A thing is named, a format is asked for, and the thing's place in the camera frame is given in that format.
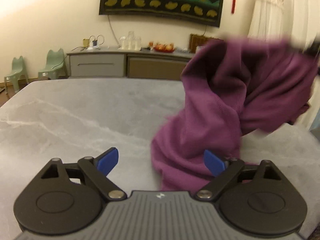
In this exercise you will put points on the red fruit bowl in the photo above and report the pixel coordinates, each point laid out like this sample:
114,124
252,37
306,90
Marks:
164,48

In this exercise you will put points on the clear glass cups set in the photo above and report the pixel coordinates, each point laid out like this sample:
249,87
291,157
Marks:
130,42

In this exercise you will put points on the left green plastic chair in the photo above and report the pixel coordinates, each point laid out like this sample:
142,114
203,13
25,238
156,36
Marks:
18,69

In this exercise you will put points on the brown woven board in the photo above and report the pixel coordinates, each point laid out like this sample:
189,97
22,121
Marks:
198,40

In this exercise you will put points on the right green plastic chair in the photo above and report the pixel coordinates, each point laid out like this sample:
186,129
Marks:
55,66

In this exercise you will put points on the grey brown sideboard cabinet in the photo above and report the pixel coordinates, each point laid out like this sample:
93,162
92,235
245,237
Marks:
112,62

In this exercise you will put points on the white curtain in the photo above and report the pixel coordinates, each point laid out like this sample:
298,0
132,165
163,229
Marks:
296,20

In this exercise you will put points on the purple garment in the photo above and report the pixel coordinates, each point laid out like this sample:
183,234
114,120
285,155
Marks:
232,87

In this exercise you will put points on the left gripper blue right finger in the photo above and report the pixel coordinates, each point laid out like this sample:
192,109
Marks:
224,172

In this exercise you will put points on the green plastic chair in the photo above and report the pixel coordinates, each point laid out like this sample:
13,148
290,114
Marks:
55,66
18,69

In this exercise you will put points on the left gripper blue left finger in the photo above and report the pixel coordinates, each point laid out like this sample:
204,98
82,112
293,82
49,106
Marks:
95,171

